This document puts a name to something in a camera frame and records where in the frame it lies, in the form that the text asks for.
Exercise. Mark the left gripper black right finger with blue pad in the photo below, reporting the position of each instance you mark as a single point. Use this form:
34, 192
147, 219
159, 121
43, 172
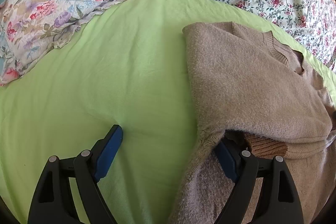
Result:
278, 200

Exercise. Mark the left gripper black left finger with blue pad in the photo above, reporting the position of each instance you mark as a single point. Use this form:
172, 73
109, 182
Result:
53, 201

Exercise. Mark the pastel floral pillow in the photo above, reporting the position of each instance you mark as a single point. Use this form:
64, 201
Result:
31, 28

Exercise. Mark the beige knit sweater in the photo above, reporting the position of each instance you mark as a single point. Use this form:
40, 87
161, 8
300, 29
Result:
263, 95

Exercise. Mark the light green bed sheet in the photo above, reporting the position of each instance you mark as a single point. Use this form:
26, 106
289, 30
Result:
127, 67

